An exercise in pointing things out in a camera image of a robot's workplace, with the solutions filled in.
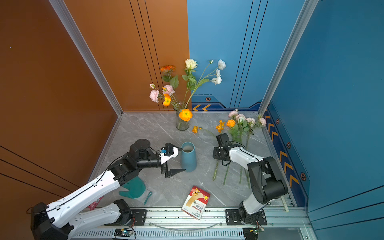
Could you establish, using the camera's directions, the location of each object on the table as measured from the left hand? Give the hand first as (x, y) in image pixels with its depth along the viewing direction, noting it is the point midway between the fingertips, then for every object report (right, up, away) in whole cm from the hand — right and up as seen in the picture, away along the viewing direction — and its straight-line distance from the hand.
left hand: (182, 156), depth 67 cm
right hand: (+18, -4, +27) cm, 33 cm away
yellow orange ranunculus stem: (+31, +16, +42) cm, 54 cm away
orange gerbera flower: (-8, +42, +26) cm, 51 cm away
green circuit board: (-29, -37, +4) cm, 47 cm away
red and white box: (+6, -25, +7) cm, 26 cm away
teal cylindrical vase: (+2, -5, +11) cm, 12 cm away
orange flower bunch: (+23, +13, +42) cm, 49 cm away
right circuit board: (+33, -38, +4) cm, 50 cm away
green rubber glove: (-27, -21, +16) cm, 38 cm away
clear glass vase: (-5, +14, +39) cm, 41 cm away
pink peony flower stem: (-18, +31, +18) cm, 40 cm away
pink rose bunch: (+40, +14, +39) cm, 57 cm away
